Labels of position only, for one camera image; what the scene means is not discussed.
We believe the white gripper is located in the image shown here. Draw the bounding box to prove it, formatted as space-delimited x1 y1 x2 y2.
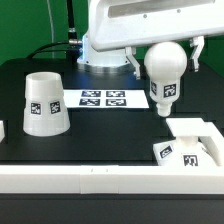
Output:
89 0 224 79

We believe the white lamp bulb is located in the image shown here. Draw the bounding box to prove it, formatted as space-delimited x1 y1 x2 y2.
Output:
144 42 187 117

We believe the white lamp base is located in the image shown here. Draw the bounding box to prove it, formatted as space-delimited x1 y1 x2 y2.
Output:
152 117 218 168

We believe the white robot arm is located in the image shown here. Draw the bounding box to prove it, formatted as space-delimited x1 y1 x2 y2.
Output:
78 0 224 74

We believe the white lamp shade cone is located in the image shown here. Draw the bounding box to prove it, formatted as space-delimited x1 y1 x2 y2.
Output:
23 72 70 137

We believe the white marker sheet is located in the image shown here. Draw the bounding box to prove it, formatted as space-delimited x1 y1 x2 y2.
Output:
64 90 149 109

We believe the black vertical cable connector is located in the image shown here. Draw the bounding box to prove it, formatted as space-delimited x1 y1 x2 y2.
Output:
66 0 79 62

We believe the white right wall rail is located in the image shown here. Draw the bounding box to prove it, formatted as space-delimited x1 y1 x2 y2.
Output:
199 122 224 167

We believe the white wall rail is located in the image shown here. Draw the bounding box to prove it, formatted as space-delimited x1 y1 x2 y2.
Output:
0 165 224 194
199 122 224 167

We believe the white thin cable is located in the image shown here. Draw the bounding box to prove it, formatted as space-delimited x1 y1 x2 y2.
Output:
46 0 57 60

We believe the black cable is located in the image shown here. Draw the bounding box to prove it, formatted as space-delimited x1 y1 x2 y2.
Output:
27 40 84 60

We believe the white left wall block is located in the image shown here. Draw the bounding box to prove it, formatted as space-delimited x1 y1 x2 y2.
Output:
0 120 5 143

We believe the white front wall rail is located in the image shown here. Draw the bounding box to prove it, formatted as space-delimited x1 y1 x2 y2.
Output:
0 165 224 194

